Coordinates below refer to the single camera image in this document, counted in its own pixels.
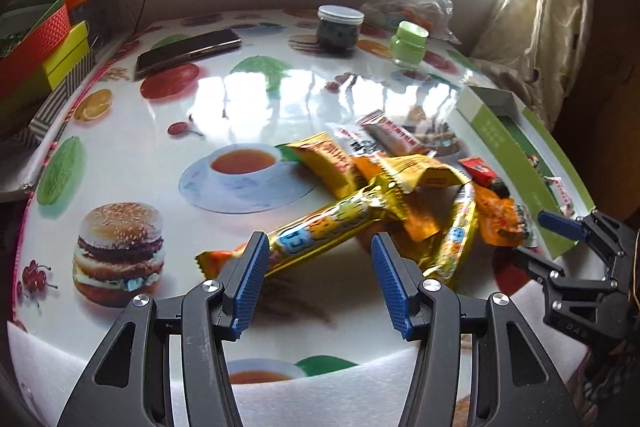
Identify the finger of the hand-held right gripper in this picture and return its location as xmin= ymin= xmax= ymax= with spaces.
xmin=511 ymin=247 xmax=569 ymax=293
xmin=539 ymin=208 xmax=629 ymax=281

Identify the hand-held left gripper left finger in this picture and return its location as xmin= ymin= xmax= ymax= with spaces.
xmin=56 ymin=231 xmax=271 ymax=427

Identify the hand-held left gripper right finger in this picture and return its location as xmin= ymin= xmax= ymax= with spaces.
xmin=371 ymin=231 xmax=583 ymax=427

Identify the orange chips packet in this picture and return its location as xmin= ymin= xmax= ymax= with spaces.
xmin=472 ymin=184 xmax=543 ymax=248
xmin=336 ymin=127 xmax=443 ymax=242

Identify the long yellow snack bar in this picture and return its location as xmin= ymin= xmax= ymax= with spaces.
xmin=420 ymin=181 xmax=478 ymax=290
xmin=196 ymin=179 xmax=401 ymax=280

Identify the green cardboard box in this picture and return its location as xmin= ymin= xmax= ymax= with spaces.
xmin=456 ymin=86 xmax=597 ymax=260

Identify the small red candy packet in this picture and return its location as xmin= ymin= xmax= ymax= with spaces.
xmin=457 ymin=156 xmax=511 ymax=198

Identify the brown striped candy packet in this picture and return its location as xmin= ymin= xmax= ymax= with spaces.
xmin=356 ymin=109 xmax=436 ymax=158

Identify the white red wrapped candy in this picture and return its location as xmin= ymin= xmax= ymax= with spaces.
xmin=544 ymin=176 xmax=576 ymax=218

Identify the white foam sheet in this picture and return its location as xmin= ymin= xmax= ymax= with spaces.
xmin=7 ymin=322 xmax=591 ymax=427

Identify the cream patterned curtain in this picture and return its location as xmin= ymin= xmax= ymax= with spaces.
xmin=470 ymin=0 xmax=601 ymax=132

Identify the green glass jar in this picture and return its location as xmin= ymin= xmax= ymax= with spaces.
xmin=390 ymin=21 xmax=429 ymax=68

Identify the black smartphone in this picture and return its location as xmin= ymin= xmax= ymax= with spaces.
xmin=135 ymin=28 xmax=242 ymax=78

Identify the orange fruit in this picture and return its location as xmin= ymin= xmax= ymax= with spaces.
xmin=400 ymin=7 xmax=436 ymax=30

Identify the dark jar with white lid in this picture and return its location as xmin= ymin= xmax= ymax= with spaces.
xmin=316 ymin=5 xmax=364 ymax=56

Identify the striped black-white box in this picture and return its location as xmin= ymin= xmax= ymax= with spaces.
xmin=27 ymin=52 xmax=96 ymax=148

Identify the yellow-green box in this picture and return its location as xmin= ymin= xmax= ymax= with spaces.
xmin=0 ymin=21 xmax=91 ymax=118

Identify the red woven box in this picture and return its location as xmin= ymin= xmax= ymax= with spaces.
xmin=0 ymin=0 xmax=72 ymax=100

